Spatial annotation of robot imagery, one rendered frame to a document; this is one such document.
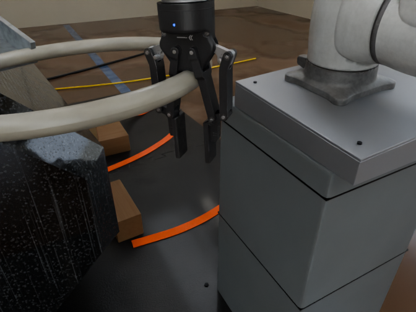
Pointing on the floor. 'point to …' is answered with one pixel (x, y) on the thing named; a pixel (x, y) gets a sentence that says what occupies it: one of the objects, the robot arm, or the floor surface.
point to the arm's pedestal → (305, 227)
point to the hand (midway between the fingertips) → (195, 138)
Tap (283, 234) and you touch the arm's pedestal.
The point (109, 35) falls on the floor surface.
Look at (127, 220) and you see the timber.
